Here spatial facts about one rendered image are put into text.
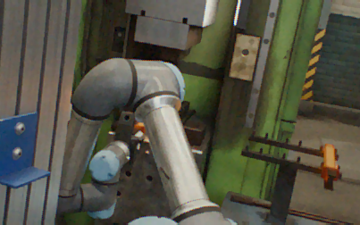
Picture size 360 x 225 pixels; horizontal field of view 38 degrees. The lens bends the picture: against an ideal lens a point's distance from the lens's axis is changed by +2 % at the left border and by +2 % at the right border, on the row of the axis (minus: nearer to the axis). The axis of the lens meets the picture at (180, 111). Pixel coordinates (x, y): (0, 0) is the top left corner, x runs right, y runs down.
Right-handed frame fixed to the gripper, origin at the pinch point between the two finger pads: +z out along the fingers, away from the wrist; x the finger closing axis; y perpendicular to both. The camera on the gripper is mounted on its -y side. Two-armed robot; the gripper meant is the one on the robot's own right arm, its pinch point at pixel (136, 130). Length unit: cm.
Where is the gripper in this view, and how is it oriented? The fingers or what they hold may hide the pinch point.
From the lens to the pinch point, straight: 173.1
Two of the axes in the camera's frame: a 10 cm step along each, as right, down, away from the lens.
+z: 1.7, -1.9, 9.7
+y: -1.6, 9.6, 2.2
